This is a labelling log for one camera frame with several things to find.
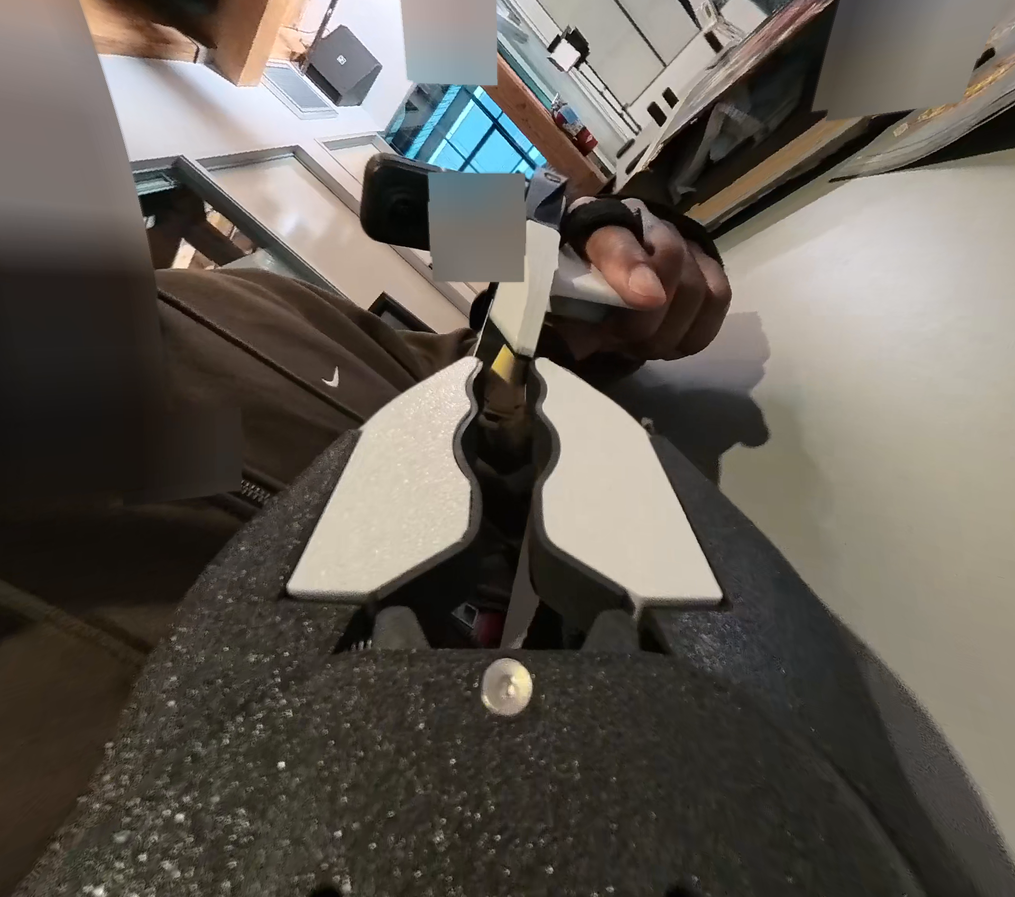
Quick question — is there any wooden post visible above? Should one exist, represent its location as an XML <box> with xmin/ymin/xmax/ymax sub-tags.
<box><xmin>495</xmin><ymin>72</ymin><xmax>610</xmax><ymax>200</ymax></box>

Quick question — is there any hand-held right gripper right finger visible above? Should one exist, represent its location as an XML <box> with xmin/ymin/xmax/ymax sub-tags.
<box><xmin>530</xmin><ymin>356</ymin><xmax>725</xmax><ymax>611</ymax></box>

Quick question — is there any grey instruction booklet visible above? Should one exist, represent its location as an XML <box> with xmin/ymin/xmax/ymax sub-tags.
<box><xmin>833</xmin><ymin>72</ymin><xmax>1015</xmax><ymax>180</ymax></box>

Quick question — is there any black wall speaker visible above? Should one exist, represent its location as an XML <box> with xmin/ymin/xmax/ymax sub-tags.
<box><xmin>303</xmin><ymin>24</ymin><xmax>383</xmax><ymax>106</ymax></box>

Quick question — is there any person's brown jacket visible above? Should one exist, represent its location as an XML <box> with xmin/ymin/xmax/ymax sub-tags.
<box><xmin>0</xmin><ymin>266</ymin><xmax>477</xmax><ymax>897</ymax></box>

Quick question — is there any printed toy box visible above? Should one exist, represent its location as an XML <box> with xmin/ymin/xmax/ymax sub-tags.
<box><xmin>614</xmin><ymin>0</ymin><xmax>1015</xmax><ymax>232</ymax></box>

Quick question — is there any person's left hand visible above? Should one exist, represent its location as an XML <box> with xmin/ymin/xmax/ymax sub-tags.
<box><xmin>546</xmin><ymin>215</ymin><xmax>732</xmax><ymax>364</ymax></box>

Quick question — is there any wall vent grille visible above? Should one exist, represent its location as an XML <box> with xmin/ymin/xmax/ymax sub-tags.
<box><xmin>262</xmin><ymin>60</ymin><xmax>340</xmax><ymax>121</ymax></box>

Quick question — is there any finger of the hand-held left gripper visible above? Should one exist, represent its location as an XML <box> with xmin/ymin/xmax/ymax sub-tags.
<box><xmin>510</xmin><ymin>223</ymin><xmax>625</xmax><ymax>359</ymax></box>
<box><xmin>473</xmin><ymin>282</ymin><xmax>502</xmax><ymax>360</ymax></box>

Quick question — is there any red fire extinguisher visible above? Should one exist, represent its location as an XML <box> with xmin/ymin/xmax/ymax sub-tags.
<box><xmin>552</xmin><ymin>96</ymin><xmax>597</xmax><ymax>158</ymax></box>

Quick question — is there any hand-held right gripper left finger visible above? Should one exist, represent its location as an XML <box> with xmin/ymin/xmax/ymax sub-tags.
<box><xmin>287</xmin><ymin>356</ymin><xmax>485</xmax><ymax>608</ymax></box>

